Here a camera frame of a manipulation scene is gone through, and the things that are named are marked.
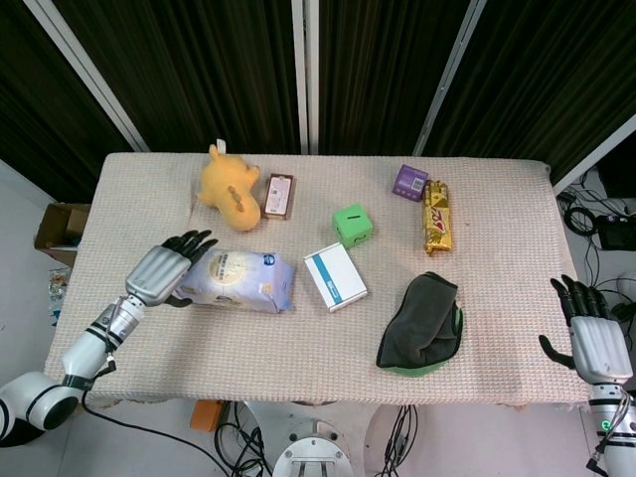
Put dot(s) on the brown pink card box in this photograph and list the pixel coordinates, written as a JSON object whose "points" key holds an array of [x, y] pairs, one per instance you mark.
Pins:
{"points": [[278, 196]]}

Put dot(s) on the beige waffle tablecloth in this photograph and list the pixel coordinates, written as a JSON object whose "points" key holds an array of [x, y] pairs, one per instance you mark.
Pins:
{"points": [[298, 358]]}

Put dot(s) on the green numbered cube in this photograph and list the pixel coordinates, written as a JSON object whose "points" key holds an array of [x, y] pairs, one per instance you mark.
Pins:
{"points": [[353, 223]]}

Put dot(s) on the orange box under table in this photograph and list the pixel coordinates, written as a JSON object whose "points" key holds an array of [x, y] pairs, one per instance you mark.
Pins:
{"points": [[205, 415]]}

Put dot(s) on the grey green folded cloth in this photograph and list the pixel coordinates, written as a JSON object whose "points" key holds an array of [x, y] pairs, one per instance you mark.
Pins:
{"points": [[422, 318]]}

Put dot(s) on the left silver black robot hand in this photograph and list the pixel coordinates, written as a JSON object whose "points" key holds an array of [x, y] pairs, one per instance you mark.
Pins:
{"points": [[151, 275]]}

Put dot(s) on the small purple box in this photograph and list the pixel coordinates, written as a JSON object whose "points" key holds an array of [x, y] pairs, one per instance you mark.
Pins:
{"points": [[411, 182]]}

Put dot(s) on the white box with blue stripe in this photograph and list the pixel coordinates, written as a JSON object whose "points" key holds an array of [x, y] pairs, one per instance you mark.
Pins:
{"points": [[338, 278]]}

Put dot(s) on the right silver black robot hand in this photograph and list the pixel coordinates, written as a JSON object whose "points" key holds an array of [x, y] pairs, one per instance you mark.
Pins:
{"points": [[598, 348]]}

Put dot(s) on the dark pleated curtain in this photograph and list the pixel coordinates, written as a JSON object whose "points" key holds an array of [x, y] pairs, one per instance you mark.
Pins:
{"points": [[377, 74], [546, 74], [199, 74], [30, 109]]}

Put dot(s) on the white partition frame post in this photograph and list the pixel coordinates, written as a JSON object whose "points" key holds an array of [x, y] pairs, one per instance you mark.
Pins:
{"points": [[447, 79], [591, 156], [84, 69], [305, 74]]}

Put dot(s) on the brown cardboard box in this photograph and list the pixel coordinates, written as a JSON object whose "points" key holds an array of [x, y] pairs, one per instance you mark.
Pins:
{"points": [[54, 231]]}

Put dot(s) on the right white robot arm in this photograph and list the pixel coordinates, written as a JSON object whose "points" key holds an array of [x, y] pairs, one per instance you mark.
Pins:
{"points": [[613, 432]]}

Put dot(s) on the blue tissue paper pack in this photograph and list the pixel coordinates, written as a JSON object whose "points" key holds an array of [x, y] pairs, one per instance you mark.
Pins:
{"points": [[238, 280]]}

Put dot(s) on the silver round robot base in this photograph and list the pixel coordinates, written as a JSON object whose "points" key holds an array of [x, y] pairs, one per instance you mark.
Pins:
{"points": [[310, 454]]}

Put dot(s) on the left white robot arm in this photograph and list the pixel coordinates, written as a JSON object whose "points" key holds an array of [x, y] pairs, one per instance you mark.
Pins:
{"points": [[84, 353]]}

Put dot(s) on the gold snack pack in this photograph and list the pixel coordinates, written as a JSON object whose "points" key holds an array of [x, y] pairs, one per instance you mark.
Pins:
{"points": [[437, 218]]}

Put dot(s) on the colourful packet on floor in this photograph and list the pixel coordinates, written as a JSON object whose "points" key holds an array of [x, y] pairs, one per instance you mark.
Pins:
{"points": [[58, 290]]}

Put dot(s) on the yellow plush toy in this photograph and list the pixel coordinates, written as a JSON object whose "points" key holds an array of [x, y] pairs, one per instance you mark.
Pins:
{"points": [[223, 189]]}

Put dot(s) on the black flat floor device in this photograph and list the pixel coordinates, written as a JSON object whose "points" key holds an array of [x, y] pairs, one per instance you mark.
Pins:
{"points": [[616, 232]]}

